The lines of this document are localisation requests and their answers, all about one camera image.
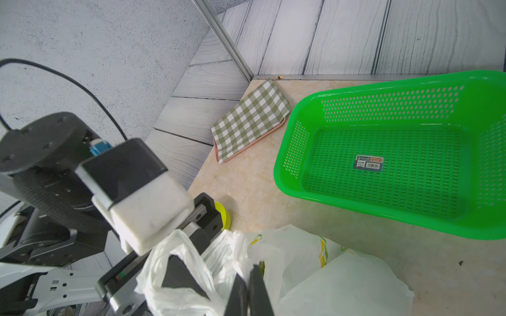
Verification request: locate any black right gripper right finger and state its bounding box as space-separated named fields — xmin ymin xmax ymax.
xmin=248 ymin=265 xmax=274 ymax=316

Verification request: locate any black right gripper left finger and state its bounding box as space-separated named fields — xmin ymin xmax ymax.
xmin=224 ymin=274 xmax=249 ymax=316

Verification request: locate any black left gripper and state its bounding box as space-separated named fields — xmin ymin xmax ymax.
xmin=1 ymin=112 xmax=223 ymax=315

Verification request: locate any white lemon print plastic bag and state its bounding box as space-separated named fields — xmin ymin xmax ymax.
xmin=135 ymin=225 xmax=415 ymax=315

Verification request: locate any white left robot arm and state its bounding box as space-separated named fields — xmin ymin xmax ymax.
xmin=1 ymin=112 xmax=223 ymax=315

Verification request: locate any lime green bowl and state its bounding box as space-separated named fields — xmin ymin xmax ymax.
xmin=215 ymin=201 xmax=231 ymax=230

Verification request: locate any barcode sticker label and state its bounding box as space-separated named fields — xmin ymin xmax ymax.
xmin=353 ymin=155 xmax=384 ymax=172

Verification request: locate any green white checkered cloth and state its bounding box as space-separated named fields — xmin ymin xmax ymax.
xmin=211 ymin=79 xmax=292 ymax=163

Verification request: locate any green plastic basket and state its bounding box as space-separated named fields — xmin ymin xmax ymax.
xmin=274 ymin=71 xmax=505 ymax=240

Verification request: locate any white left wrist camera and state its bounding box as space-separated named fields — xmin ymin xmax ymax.
xmin=75 ymin=138 xmax=195 ymax=255

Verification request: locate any left aluminium frame post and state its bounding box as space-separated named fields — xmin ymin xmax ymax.
xmin=192 ymin=0 xmax=254 ymax=82

